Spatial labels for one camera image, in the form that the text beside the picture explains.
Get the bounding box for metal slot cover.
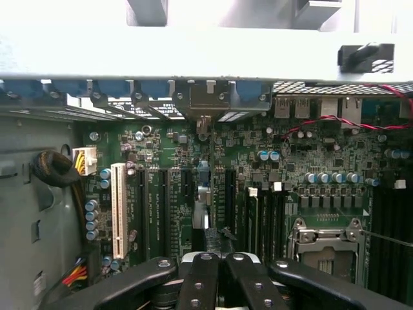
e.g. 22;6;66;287
216;99;270;124

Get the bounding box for metal USB port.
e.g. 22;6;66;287
274;96;290;119
295;96;311;119

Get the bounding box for black braided cable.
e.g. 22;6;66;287
30;150;86;246

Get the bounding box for green motherboard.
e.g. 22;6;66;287
80;96;413;310

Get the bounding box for red black twisted wire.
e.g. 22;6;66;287
280;84;413;140

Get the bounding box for short black expansion slot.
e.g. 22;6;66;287
180;169;192;198

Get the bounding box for white expansion slot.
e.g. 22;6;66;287
110;163;126;260

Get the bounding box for long black expansion slot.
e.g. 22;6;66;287
157;168;170;256
137;167;149;259
225;169;237;227

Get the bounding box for grey parts rack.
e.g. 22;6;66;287
125;0;343;32

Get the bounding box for metal CPU socket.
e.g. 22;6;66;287
290;218;367;285

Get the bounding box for metal socket locking lever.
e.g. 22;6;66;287
364;231;413;249

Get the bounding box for white power connector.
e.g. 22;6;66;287
72;147;97;177

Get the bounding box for blue card latch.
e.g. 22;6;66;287
235;80;262;101
0;79;43;99
53;80;88;98
140;80;170;99
98;80;132;98

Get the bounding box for black connector coloured wires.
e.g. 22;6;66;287
61;245;101;290

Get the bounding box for black open PC case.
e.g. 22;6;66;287
0;25;413;310

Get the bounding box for metal network port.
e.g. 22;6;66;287
321;96;339;118
341;96;361;130

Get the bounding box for black RAM slot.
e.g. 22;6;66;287
277;182;287;259
260;190;268;259
269;182;278;259

